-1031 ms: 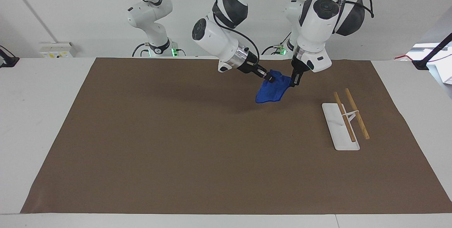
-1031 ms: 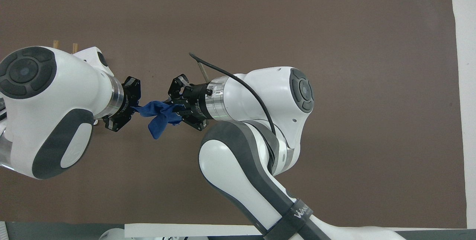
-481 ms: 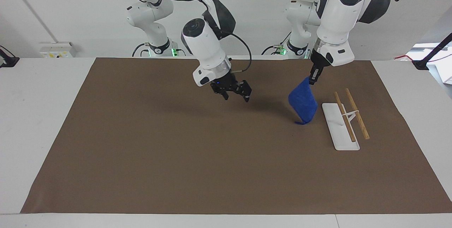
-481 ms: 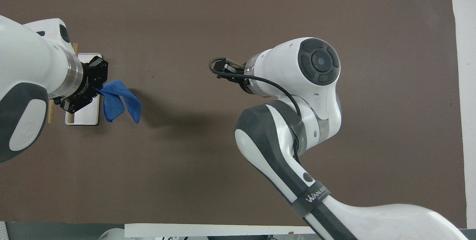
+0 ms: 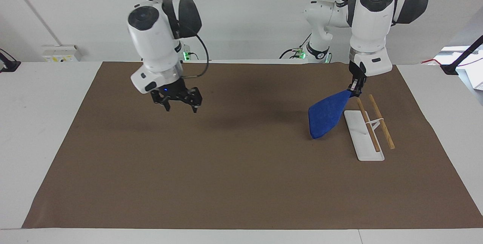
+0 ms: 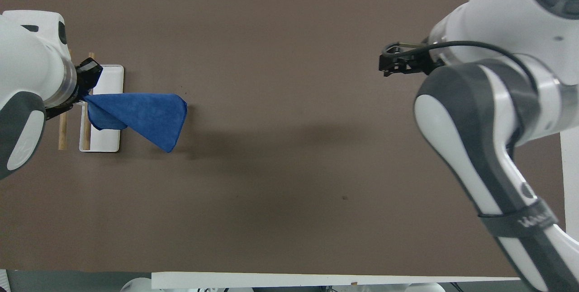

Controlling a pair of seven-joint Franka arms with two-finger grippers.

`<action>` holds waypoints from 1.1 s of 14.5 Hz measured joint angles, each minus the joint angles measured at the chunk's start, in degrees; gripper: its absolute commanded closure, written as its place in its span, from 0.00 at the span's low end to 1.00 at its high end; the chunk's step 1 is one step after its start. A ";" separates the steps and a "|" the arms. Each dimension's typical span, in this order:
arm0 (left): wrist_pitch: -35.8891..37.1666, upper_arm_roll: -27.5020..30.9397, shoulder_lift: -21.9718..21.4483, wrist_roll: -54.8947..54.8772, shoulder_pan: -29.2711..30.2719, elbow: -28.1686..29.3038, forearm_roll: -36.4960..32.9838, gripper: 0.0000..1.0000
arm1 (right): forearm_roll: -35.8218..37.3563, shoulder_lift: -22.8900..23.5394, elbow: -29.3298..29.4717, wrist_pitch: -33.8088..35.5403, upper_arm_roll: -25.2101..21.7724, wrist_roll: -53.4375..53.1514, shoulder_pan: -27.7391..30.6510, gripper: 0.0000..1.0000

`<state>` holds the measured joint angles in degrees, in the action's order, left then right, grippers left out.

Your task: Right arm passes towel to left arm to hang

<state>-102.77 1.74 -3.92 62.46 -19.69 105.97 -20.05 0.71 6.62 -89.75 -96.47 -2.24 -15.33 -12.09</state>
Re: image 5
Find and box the black stand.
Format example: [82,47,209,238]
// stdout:
[440,34,483,76]
[0,48,22,73]

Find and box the black cable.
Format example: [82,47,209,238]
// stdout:
[279,34,312,60]
[180,32,210,79]

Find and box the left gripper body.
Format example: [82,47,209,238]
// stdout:
[348,61,367,83]

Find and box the white wall socket box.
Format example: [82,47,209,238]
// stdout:
[41,45,80,63]

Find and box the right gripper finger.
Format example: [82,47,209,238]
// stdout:
[180,87,203,114]
[152,94,173,113]

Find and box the blue towel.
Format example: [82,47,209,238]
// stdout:
[308,90,354,140]

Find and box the white rack with wooden rods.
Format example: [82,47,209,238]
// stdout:
[343,94,396,162]

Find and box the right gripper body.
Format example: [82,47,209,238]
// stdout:
[151,78,190,102]

